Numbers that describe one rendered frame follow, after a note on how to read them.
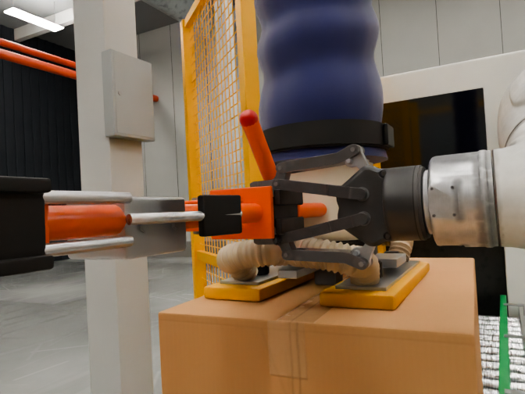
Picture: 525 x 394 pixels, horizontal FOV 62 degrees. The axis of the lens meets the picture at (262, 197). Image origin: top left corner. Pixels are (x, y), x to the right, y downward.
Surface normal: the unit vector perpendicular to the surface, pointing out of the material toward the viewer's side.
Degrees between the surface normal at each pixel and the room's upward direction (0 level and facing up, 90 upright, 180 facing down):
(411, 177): 50
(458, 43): 90
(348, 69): 74
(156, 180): 90
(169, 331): 90
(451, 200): 90
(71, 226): 103
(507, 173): 65
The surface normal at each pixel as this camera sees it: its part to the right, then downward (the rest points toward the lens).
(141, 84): 0.87, -0.06
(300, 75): -0.46, -0.27
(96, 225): 0.87, 0.17
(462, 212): -0.46, 0.21
